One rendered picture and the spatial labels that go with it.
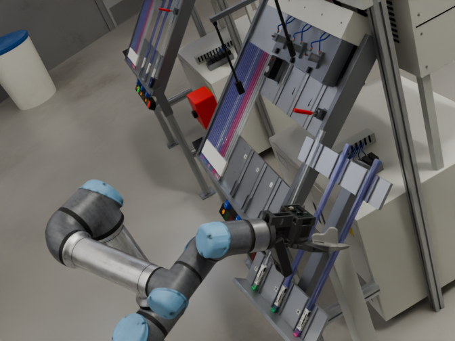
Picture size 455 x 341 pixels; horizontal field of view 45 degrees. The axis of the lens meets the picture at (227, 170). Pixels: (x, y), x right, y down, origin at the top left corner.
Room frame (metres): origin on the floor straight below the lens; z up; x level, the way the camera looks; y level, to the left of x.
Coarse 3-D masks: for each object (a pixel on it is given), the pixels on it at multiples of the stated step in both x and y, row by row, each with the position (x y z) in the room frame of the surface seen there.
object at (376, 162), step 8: (376, 160) 1.03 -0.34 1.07; (376, 168) 1.03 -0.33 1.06; (368, 176) 1.03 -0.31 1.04; (368, 184) 1.02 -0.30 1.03; (360, 192) 1.02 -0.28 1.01; (360, 200) 1.01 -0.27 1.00; (352, 208) 1.01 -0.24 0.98; (352, 216) 1.00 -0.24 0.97; (344, 232) 0.99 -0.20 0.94; (344, 240) 0.99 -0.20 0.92; (336, 256) 0.98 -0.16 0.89; (328, 264) 0.98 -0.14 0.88; (328, 272) 0.97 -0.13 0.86; (320, 280) 0.97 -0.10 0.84; (320, 288) 0.96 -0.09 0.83; (312, 296) 0.96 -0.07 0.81; (312, 304) 0.95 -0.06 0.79
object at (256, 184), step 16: (240, 144) 1.73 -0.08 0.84; (240, 160) 1.68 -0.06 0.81; (256, 160) 1.59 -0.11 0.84; (224, 176) 1.73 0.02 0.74; (240, 176) 1.63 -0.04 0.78; (256, 176) 1.54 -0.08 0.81; (272, 176) 1.46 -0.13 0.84; (240, 192) 1.58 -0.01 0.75; (256, 192) 1.50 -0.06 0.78; (272, 192) 1.42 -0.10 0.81; (256, 208) 1.45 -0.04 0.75; (272, 208) 1.38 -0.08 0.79
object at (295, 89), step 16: (272, 16) 1.94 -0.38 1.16; (256, 32) 2.00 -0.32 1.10; (272, 32) 1.89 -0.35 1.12; (272, 48) 1.84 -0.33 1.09; (288, 64) 1.69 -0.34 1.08; (272, 80) 1.74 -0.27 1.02; (288, 80) 1.65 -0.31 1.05; (304, 80) 1.57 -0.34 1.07; (272, 96) 1.69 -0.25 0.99; (288, 96) 1.60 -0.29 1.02; (304, 96) 1.52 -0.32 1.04; (320, 96) 1.45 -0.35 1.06; (288, 112) 1.55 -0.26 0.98; (304, 128) 1.44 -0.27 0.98
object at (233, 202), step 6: (198, 156) 1.94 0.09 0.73; (204, 168) 1.85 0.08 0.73; (210, 174) 1.79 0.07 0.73; (216, 180) 1.73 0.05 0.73; (222, 186) 1.69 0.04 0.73; (222, 192) 1.65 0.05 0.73; (228, 192) 1.64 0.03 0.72; (228, 198) 1.60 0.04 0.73; (234, 204) 1.55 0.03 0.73; (240, 210) 1.51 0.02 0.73; (240, 216) 1.48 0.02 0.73; (246, 216) 1.48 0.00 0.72
